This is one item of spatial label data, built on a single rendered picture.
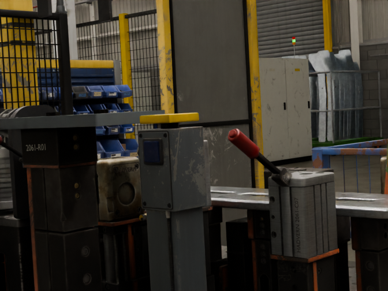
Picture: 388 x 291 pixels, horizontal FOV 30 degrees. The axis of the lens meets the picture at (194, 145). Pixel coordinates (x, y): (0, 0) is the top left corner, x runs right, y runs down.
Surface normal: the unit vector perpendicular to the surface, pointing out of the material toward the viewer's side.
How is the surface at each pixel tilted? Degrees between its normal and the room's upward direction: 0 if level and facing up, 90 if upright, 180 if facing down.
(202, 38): 90
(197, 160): 90
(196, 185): 90
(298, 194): 90
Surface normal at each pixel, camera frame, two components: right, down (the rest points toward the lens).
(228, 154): 0.69, 0.03
